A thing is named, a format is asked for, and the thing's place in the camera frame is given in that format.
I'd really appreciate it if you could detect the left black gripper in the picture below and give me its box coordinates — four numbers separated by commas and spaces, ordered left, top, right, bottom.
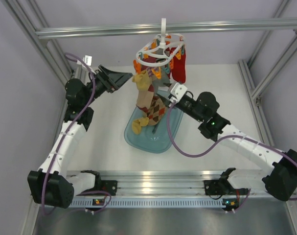
83, 65, 133, 106

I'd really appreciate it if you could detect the yellow sock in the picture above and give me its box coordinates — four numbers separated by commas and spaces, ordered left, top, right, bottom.
132, 70, 152, 91
131, 117, 149, 135

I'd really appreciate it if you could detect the white round clip hanger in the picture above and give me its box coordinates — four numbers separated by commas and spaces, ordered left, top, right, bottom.
135, 18, 185, 68

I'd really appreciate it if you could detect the beige purple striped sock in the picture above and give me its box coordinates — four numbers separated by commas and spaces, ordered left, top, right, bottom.
136, 84, 154, 112

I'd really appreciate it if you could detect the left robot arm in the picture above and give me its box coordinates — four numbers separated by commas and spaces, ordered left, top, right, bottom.
27, 66, 133, 209

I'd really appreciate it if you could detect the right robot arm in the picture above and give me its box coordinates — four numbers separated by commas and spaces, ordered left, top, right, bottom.
163, 82, 297, 202

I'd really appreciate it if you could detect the beige argyle sock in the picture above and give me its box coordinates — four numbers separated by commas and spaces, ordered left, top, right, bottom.
143, 95, 168, 126

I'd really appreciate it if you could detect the grey black striped sock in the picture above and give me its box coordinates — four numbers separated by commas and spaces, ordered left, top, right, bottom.
152, 70, 170, 91

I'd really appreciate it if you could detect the red sock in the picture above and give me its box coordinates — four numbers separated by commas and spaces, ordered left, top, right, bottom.
171, 46, 186, 84

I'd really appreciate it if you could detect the blue transparent tray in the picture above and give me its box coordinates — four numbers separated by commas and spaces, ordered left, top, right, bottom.
124, 108, 172, 154

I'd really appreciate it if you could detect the aluminium top crossbar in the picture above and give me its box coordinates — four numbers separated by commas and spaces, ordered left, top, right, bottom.
35, 18, 297, 40

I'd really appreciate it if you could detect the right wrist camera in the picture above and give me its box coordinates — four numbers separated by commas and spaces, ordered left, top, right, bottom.
168, 82, 187, 103

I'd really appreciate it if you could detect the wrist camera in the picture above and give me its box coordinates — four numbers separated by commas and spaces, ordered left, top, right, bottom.
168, 82, 187, 103
76, 55, 92, 71

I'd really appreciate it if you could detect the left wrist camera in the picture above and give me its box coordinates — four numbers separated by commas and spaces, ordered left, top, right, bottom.
76, 55, 92, 71

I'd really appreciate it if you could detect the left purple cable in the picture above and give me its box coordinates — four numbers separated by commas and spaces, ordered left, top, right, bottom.
41, 52, 112, 216

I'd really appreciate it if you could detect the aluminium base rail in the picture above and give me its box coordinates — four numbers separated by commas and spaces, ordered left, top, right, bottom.
30, 170, 297, 196

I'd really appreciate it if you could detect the perforated cable duct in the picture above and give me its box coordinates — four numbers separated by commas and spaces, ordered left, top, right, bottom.
40, 198, 239, 208

